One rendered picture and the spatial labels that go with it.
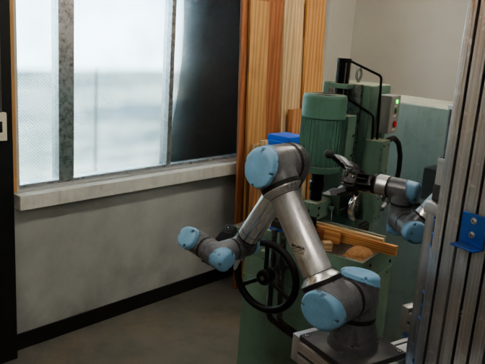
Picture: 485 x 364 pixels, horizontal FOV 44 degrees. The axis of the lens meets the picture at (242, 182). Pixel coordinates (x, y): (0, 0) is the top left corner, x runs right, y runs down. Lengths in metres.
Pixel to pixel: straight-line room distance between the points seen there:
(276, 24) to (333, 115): 1.86
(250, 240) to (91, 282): 1.75
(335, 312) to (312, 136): 0.93
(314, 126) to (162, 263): 1.83
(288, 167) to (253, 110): 2.27
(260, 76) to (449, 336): 2.56
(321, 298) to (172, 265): 2.40
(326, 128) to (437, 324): 0.91
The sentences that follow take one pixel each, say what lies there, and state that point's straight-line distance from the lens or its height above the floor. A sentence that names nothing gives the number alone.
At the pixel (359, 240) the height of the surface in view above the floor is 0.93.
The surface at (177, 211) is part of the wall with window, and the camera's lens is 3.82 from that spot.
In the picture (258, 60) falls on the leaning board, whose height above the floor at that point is 1.54.
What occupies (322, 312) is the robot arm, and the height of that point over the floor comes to 0.99.
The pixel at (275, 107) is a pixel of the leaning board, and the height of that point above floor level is 1.22.
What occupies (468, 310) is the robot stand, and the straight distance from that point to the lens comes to 1.70.
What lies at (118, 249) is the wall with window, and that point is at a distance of 3.60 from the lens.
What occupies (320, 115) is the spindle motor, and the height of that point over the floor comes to 1.40.
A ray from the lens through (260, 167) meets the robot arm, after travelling 1.65.
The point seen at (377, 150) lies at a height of 1.26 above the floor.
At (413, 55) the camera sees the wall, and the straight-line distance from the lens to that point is 4.77.
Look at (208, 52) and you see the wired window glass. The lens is 3.89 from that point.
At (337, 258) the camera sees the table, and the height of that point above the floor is 0.89.
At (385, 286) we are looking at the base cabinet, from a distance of 2.84.
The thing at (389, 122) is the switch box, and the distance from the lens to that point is 2.59.
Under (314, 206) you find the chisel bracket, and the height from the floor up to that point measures 1.03.
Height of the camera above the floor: 1.67
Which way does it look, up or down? 14 degrees down
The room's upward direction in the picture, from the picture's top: 4 degrees clockwise
